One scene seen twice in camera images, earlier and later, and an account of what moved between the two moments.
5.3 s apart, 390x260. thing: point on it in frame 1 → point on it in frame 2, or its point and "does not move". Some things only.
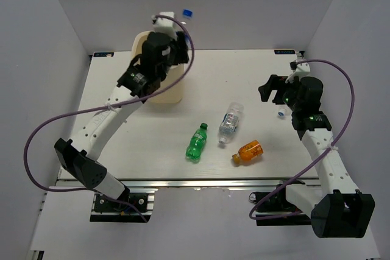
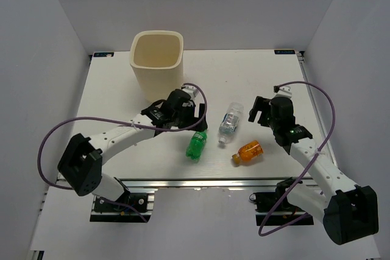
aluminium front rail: [197, 183] does not move
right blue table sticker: [284, 52] does not move
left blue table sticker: [103, 54] does not move
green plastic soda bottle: [197, 143] does not move
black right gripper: [278, 83] → [260, 103]
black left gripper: [180, 53] → [190, 107]
